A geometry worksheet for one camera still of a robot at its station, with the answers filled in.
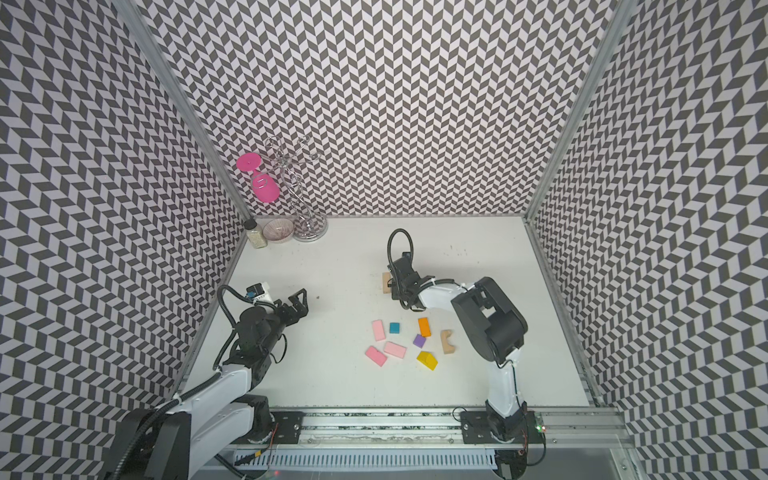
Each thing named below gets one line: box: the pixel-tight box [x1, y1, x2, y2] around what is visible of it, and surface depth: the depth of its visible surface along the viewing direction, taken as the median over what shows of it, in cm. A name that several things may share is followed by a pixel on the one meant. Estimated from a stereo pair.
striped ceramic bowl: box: [262, 218, 294, 243], surface depth 114 cm
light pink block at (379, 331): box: [372, 319, 386, 342], surface depth 91 cm
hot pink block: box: [365, 346, 387, 367], surface depth 87 cm
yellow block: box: [416, 351, 439, 371], surface depth 85 cm
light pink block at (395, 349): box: [384, 341, 407, 359], surface depth 88 cm
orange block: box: [418, 317, 432, 338], surface depth 91 cm
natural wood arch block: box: [440, 329, 455, 354], surface depth 88 cm
